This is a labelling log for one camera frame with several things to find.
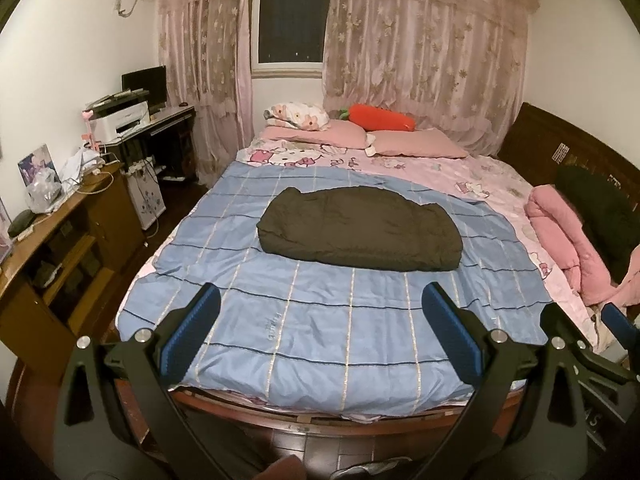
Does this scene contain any pink cartoon print bed sheet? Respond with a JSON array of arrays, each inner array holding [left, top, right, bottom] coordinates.
[[236, 140, 605, 351]]

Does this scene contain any white printer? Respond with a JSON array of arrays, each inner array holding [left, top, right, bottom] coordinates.
[[86, 89, 150, 143]]

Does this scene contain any floral print pillow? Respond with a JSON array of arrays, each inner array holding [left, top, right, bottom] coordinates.
[[264, 102, 330, 131]]

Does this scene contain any clear plastic bag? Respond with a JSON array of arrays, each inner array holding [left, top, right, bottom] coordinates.
[[26, 167, 62, 214]]

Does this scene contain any brown wooden side cabinet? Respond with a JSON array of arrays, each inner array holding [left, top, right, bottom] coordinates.
[[1, 162, 144, 379]]

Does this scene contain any pink lace curtain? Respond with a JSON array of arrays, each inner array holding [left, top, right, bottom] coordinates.
[[322, 0, 539, 155], [157, 0, 254, 186]]

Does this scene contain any dark wooden bed frame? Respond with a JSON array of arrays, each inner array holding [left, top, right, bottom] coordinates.
[[6, 103, 639, 467]]

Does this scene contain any black fluffy garment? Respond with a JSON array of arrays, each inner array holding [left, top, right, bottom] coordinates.
[[554, 166, 639, 284]]

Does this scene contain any left pink pillow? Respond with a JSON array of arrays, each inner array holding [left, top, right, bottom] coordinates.
[[260, 119, 370, 150]]

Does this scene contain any dark window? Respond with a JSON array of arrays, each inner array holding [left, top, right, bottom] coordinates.
[[257, 0, 330, 64]]

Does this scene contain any dark olive hooded puffer jacket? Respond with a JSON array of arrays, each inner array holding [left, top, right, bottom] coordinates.
[[257, 186, 463, 272]]

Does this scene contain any photo frame on cabinet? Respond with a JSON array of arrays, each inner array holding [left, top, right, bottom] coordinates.
[[17, 144, 55, 186]]

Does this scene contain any black computer monitor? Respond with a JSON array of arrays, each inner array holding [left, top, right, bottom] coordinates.
[[120, 65, 167, 113]]

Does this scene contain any right pink pillow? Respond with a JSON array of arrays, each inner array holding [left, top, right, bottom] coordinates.
[[364, 128, 469, 159]]

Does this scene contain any pink pillow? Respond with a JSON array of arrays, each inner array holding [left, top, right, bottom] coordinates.
[[260, 119, 370, 150], [364, 128, 469, 159]]

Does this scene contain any blue plaid bed sheet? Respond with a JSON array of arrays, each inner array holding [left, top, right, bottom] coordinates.
[[115, 162, 550, 416]]

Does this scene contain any white floral small cabinet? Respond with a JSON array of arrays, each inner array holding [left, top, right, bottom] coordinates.
[[125, 157, 166, 231]]

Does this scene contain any orange carrot plush toy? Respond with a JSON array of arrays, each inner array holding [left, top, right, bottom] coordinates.
[[337, 104, 416, 131]]

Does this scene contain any right pink lace curtain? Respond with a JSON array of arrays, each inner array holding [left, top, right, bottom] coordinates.
[[322, 0, 539, 155]]

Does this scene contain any pink folded quilt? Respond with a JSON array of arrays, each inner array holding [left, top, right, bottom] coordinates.
[[524, 184, 639, 308]]

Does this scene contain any left pink lace curtain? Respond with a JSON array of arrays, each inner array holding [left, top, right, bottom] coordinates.
[[157, 0, 254, 186]]

